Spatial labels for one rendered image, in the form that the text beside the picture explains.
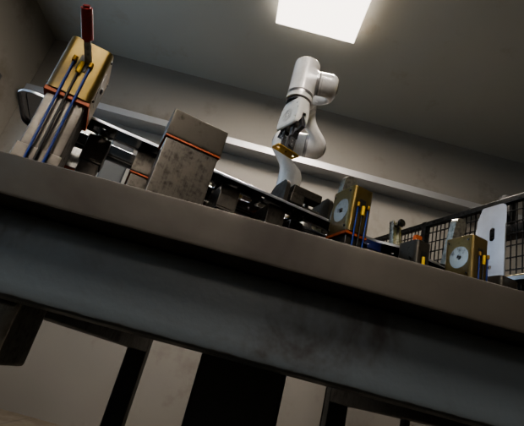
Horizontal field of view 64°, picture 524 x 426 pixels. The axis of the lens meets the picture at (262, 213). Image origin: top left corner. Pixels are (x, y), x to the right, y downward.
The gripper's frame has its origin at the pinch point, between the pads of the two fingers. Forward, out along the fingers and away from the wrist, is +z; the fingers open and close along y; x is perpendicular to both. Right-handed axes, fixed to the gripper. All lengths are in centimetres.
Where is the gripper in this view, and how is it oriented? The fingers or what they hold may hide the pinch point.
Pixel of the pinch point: (287, 144)
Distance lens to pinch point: 131.7
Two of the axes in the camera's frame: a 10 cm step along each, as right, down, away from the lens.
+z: -2.4, 9.1, -3.5
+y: 5.8, -1.5, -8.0
